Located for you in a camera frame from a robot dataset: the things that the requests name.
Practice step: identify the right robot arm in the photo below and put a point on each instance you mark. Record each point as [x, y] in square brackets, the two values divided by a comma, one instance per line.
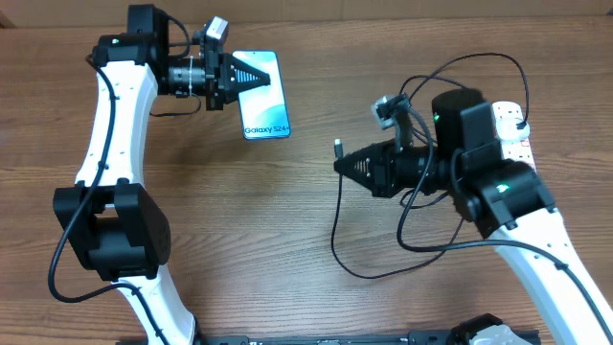
[461, 153]

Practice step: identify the white power strip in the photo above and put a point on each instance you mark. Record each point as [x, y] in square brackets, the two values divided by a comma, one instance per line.
[518, 150]

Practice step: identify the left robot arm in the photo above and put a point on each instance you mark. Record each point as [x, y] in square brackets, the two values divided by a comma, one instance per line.
[108, 218]

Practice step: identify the blue Galaxy smartphone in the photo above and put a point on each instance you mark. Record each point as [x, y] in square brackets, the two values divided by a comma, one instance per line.
[263, 109]

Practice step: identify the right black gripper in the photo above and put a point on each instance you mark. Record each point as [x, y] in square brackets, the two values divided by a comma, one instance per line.
[380, 177]

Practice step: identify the white charger plug adapter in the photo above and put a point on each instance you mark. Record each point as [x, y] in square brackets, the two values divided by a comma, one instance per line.
[507, 130]

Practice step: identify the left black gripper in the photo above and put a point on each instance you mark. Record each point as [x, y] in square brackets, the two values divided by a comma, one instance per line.
[220, 69]

